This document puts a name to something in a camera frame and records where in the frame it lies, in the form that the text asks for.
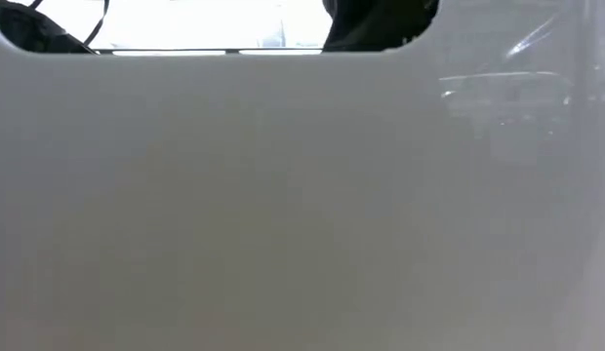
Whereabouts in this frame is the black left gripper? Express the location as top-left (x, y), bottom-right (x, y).
top-left (0, 0), bottom-right (97, 55)

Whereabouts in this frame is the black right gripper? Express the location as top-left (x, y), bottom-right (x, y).
top-left (321, 0), bottom-right (440, 54)

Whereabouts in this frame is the white plastic caddy with handle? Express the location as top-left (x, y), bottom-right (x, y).
top-left (0, 0), bottom-right (605, 351)

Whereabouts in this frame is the dark overhead crossbar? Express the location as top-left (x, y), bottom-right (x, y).
top-left (95, 47), bottom-right (324, 57)

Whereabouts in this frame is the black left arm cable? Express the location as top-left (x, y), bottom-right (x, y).
top-left (85, 0), bottom-right (111, 48)

